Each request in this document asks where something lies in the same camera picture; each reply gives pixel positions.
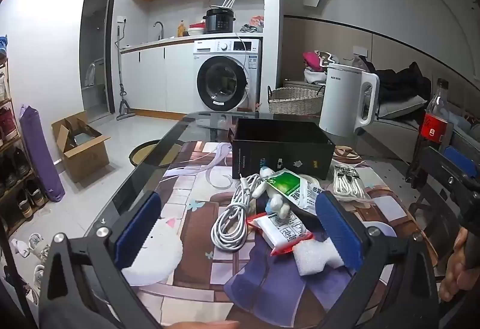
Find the round brown stool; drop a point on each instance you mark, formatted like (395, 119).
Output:
(150, 154)

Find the plastic bag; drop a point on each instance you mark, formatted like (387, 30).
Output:
(253, 25)

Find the white washing machine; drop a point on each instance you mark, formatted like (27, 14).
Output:
(240, 51)

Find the grey cushion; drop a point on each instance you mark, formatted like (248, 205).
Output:
(401, 107)

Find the black jacket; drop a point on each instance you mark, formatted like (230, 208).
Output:
(405, 83)

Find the yellow oil bottle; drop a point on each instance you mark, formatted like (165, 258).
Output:
(181, 30)

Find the red white bowl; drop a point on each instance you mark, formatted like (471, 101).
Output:
(195, 31)

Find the white router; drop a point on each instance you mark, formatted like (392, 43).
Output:
(227, 3)

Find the white electric kettle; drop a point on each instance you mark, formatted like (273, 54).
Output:
(341, 100)

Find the shoe rack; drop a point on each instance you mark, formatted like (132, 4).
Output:
(15, 171)

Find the red white snack packet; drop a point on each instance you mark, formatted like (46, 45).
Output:
(279, 233)

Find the person's left hand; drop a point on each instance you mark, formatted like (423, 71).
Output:
(202, 325)

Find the green white snack packet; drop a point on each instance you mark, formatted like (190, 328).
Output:
(288, 186)

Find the white lower cabinets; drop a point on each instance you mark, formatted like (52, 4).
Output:
(150, 78)

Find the pile of clothes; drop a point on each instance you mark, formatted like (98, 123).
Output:
(315, 61)

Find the kitchen faucet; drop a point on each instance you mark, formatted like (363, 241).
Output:
(161, 27)

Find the grey sofa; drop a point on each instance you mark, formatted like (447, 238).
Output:
(393, 134)

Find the black cardboard box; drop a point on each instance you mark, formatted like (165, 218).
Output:
(281, 149)

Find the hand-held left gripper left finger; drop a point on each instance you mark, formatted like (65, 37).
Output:
(138, 231)

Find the white foam piece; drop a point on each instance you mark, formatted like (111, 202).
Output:
(311, 256)

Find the black pressure cooker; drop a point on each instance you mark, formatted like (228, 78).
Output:
(219, 21)

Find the brown cardboard box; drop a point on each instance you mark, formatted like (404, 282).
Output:
(88, 160)

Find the cola bottle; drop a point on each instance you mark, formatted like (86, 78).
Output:
(433, 126)

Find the black chair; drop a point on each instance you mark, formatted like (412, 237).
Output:
(435, 224)

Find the wicker basket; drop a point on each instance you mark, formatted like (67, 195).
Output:
(296, 100)

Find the grey mop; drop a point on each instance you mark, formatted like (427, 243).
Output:
(122, 89)

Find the printed desk mat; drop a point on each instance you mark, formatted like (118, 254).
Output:
(210, 269)

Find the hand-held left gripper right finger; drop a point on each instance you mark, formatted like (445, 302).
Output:
(337, 231)

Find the person's right hand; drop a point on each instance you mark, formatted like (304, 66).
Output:
(452, 272)

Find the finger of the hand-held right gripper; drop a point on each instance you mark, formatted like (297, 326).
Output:
(459, 162)
(438, 167)

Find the white blue plush shark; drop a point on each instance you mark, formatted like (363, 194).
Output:
(279, 201)

